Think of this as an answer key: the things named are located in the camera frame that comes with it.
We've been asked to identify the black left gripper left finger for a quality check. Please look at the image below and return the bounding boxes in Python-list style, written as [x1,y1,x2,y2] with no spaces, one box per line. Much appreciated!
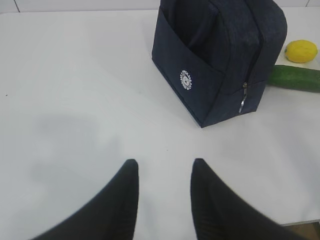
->
[36,159,139,240]

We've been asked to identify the yellow lemon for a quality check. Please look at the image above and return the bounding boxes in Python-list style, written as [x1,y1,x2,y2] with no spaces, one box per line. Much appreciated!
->
[284,39,318,64]

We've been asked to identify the green cucumber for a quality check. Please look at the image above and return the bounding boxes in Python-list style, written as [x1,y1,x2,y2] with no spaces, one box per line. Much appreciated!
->
[267,65,320,93]

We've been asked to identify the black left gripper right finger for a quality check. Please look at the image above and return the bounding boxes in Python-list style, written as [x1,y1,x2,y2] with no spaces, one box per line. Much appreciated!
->
[190,158,302,240]

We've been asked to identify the navy blue fabric bag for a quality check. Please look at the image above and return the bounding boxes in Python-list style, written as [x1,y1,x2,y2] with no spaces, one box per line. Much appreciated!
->
[151,0,287,128]

